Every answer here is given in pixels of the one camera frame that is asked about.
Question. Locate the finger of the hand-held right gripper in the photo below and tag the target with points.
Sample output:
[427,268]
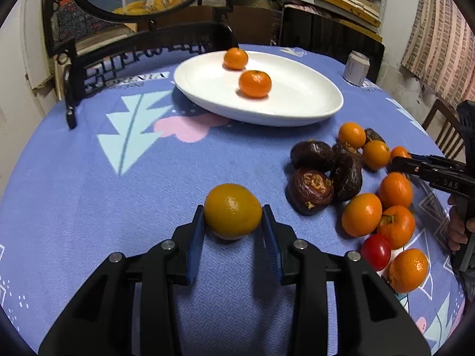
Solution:
[441,162]
[406,165]

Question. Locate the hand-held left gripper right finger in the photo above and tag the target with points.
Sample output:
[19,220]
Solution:
[274,256]

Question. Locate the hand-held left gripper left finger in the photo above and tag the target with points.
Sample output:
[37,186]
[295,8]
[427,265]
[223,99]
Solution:
[195,252]

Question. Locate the orange mandarin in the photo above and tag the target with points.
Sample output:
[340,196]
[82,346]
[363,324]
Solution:
[236,58]
[376,154]
[255,83]
[408,270]
[400,151]
[396,227]
[395,190]
[351,134]
[362,215]

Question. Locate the yellowish orange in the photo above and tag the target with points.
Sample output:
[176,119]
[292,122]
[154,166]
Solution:
[233,211]

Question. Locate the red cherry tomato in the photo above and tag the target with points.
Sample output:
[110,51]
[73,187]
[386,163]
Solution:
[376,252]

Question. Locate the white oval plate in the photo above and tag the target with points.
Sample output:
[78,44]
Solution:
[297,96]

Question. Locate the person's right hand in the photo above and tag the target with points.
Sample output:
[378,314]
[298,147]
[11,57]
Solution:
[455,230]

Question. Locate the wooden slatted chair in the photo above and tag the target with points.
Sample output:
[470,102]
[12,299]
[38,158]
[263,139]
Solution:
[441,118]

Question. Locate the blue printed tablecloth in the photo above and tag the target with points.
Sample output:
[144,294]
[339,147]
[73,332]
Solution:
[111,211]

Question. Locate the grey drink can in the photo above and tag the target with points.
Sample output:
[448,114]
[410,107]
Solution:
[356,68]

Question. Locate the brick pattern sheet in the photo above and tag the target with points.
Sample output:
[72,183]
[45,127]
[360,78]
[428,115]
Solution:
[441,26]

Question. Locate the black panel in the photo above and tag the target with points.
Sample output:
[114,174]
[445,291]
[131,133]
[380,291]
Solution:
[326,33]

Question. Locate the pink cloth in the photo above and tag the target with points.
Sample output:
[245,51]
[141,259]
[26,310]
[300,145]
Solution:
[298,7]

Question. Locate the brown board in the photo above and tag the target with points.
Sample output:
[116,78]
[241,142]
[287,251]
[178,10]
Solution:
[252,24]

